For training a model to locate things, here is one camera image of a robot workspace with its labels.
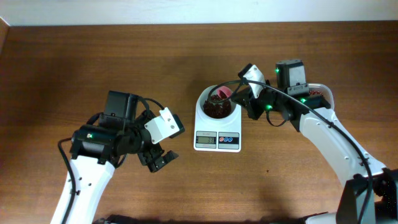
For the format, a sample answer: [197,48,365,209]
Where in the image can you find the red beans in bowl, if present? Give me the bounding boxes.
[203,100,232,119]

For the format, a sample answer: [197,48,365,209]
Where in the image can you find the red beans in container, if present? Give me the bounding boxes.
[310,90,324,96]

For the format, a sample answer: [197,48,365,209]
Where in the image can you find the white bowl on scale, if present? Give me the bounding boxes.
[198,85,236,119]

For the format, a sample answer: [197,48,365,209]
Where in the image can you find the clear plastic bean container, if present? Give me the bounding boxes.
[308,83,335,110]

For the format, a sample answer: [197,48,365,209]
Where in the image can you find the white digital kitchen scale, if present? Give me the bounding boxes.
[193,85,242,152]

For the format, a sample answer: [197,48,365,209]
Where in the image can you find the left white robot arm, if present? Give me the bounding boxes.
[51,91,185,223]

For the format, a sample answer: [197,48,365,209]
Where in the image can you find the pink measuring scoop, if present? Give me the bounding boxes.
[216,86,233,100]

